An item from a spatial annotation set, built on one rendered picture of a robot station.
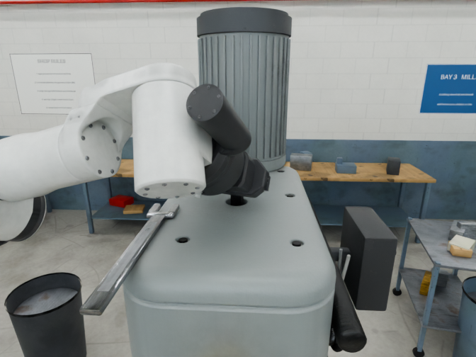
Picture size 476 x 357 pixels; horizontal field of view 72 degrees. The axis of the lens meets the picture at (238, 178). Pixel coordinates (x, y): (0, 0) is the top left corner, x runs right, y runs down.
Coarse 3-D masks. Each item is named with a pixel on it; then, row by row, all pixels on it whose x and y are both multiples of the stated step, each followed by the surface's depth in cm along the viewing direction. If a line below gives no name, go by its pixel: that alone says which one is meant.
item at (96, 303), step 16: (160, 208) 51; (176, 208) 50; (160, 224) 45; (144, 240) 40; (128, 256) 36; (112, 272) 34; (128, 272) 34; (96, 288) 31; (112, 288) 31; (96, 304) 29
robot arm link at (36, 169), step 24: (0, 144) 34; (24, 144) 33; (48, 144) 32; (0, 168) 33; (24, 168) 33; (48, 168) 32; (0, 192) 35; (24, 192) 35; (48, 192) 36; (0, 216) 37; (24, 216) 40; (0, 240) 40
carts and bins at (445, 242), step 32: (416, 224) 287; (448, 224) 287; (448, 256) 236; (32, 288) 244; (64, 288) 253; (416, 288) 284; (448, 288) 284; (32, 320) 210; (64, 320) 222; (448, 320) 247; (32, 352) 220; (64, 352) 228; (416, 352) 251
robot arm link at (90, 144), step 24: (144, 72) 30; (168, 72) 30; (96, 96) 31; (120, 96) 32; (72, 120) 32; (96, 120) 34; (120, 120) 35; (72, 144) 31; (96, 144) 33; (120, 144) 37; (72, 168) 32; (96, 168) 33
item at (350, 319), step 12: (324, 240) 59; (336, 276) 48; (336, 288) 46; (336, 300) 43; (348, 300) 43; (336, 312) 42; (348, 312) 41; (336, 324) 40; (348, 324) 39; (360, 324) 40; (336, 336) 39; (348, 336) 38; (360, 336) 38; (348, 348) 39; (360, 348) 39
